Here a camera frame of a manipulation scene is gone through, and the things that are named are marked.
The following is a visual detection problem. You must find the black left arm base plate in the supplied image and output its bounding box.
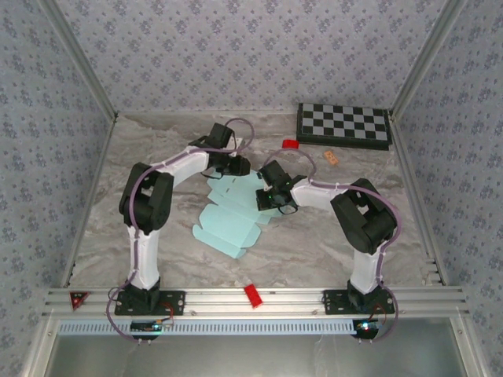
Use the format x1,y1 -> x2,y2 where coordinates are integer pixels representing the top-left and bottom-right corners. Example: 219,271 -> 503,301
114,289 -> 186,316

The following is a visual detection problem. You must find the long red block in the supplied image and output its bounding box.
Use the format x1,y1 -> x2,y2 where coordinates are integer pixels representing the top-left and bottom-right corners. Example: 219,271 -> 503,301
243,283 -> 264,310

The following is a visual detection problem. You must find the wide aluminium mounting rail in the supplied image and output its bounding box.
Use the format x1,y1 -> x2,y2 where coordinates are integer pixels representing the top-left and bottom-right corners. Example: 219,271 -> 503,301
42,287 -> 471,317

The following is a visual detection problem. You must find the red triangle sign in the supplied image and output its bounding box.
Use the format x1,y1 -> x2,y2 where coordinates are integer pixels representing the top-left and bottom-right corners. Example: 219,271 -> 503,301
69,291 -> 90,312

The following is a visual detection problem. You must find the aluminium frame bar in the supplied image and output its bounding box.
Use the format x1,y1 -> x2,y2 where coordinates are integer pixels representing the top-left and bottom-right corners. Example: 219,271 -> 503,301
39,0 -> 119,121
58,113 -> 119,290
388,113 -> 449,286
391,0 -> 471,119

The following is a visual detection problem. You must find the slotted grey cable duct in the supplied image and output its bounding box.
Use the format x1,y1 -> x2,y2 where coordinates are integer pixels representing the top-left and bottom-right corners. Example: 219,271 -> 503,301
57,318 -> 358,335

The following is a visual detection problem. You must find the grey metal panel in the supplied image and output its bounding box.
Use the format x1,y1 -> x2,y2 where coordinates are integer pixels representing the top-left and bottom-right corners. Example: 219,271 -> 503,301
50,333 -> 464,377

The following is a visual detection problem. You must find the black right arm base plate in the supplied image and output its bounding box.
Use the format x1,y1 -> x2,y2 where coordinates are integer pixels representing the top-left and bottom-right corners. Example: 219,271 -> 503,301
322,289 -> 395,316

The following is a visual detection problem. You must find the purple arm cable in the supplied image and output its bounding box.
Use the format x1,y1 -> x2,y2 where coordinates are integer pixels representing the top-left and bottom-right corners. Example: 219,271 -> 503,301
263,148 -> 404,346
106,117 -> 256,346

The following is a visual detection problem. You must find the light blue paper box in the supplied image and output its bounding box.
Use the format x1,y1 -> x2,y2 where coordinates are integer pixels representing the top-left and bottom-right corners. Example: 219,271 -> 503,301
191,170 -> 276,261

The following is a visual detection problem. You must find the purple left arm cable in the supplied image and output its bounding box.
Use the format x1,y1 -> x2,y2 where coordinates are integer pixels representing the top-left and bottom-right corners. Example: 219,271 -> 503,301
106,117 -> 256,346

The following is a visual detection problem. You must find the black grey chessboard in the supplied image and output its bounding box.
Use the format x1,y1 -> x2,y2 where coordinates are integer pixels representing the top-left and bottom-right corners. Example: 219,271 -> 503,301
295,101 -> 393,152

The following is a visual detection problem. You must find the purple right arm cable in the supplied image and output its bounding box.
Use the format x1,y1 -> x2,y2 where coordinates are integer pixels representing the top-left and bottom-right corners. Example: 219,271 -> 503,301
263,148 -> 404,346

